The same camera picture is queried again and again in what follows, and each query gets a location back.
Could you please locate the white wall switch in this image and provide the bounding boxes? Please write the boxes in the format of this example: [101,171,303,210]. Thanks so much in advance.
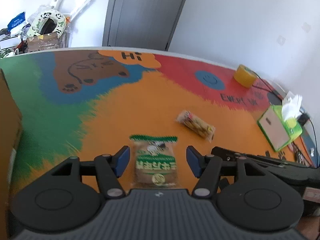
[277,35,286,46]

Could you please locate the grey door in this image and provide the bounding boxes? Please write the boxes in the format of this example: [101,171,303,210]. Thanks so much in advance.
[103,0,185,51]

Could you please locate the SF cardboard box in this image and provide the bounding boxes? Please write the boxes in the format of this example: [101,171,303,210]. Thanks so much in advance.
[27,33,62,53]

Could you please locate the green white cracker packet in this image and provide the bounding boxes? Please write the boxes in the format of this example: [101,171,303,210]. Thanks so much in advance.
[129,134,178,188]

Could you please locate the green tissue box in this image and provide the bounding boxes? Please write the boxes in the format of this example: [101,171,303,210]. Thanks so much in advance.
[257,93,303,152]

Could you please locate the bunch of keys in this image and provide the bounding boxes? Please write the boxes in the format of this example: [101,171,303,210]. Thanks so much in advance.
[291,142,313,167]

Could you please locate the person's right hand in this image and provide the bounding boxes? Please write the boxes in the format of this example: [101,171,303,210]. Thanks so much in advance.
[296,217,319,240]

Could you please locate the small biscuit clear packet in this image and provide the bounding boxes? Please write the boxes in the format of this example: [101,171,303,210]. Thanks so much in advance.
[176,110,215,142]

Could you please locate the brown cardboard box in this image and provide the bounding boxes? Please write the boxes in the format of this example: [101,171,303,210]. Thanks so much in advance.
[1,71,22,239]

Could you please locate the black power adapter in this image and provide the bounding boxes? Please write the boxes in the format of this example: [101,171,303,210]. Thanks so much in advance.
[297,112,310,127]

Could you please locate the blue plastic bag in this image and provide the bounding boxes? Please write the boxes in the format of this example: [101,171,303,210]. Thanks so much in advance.
[7,11,25,32]

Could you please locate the yellow tape roll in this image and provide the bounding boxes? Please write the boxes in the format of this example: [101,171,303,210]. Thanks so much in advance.
[233,64,258,88]

